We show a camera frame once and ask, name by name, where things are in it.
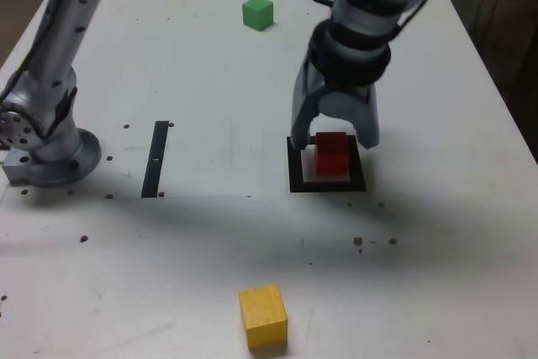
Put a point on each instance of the red cube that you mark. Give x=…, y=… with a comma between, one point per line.
x=332, y=157

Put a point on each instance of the black tape strip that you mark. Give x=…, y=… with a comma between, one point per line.
x=153, y=165

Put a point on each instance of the green cube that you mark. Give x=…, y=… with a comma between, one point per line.
x=257, y=14

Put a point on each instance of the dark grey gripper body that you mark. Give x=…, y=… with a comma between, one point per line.
x=349, y=89

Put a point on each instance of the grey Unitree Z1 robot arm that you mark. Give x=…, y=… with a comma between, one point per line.
x=63, y=39

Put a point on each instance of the black tape square outline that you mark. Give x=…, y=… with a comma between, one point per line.
x=359, y=174

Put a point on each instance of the yellow cube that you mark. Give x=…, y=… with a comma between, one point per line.
x=264, y=317

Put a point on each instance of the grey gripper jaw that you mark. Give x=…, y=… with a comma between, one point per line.
x=302, y=115
x=344, y=107

